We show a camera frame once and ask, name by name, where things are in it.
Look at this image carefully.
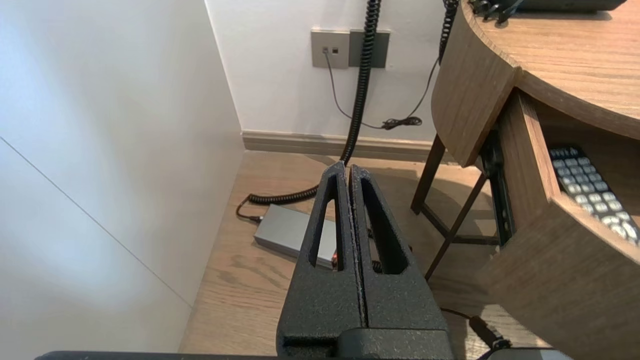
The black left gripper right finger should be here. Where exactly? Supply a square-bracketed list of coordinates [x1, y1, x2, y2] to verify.
[348, 164, 451, 332]

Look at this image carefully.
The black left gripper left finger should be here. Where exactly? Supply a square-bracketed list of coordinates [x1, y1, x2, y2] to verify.
[276, 161, 368, 360]

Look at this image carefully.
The curved front wooden drawer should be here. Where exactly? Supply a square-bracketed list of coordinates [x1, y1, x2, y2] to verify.
[477, 89, 640, 360]

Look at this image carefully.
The black remote control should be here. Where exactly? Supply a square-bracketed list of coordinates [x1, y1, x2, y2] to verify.
[549, 146, 640, 247]

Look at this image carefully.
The grey power adapter brick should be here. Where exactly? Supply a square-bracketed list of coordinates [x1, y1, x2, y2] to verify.
[254, 203, 338, 270]

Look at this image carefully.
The grey skirting board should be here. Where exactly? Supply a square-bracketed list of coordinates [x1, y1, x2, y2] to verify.
[242, 131, 456, 163]

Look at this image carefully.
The round wooden side table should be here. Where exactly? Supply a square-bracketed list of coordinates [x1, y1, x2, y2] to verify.
[431, 0, 640, 168]

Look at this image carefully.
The black and white desk telephone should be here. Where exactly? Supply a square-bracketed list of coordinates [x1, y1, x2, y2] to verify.
[520, 0, 630, 13]

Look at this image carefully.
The black adapter output cable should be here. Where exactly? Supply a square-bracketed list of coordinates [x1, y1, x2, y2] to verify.
[440, 307, 513, 351]

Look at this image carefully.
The black drawer slide rail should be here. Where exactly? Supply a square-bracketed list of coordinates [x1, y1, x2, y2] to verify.
[480, 129, 516, 248]

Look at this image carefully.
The thin black phone cable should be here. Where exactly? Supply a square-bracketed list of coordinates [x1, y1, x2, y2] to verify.
[324, 50, 441, 131]

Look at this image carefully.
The black coiled power cable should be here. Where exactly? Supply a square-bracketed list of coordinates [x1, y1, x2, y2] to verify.
[236, 0, 383, 223]

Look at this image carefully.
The beige wall phone socket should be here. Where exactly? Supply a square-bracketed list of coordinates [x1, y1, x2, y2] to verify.
[311, 29, 351, 69]

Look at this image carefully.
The grey blank wall plate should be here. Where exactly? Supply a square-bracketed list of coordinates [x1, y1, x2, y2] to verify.
[348, 30, 391, 69]

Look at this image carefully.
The black coiled handset cord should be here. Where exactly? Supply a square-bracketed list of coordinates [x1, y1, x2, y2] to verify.
[439, 0, 526, 65]

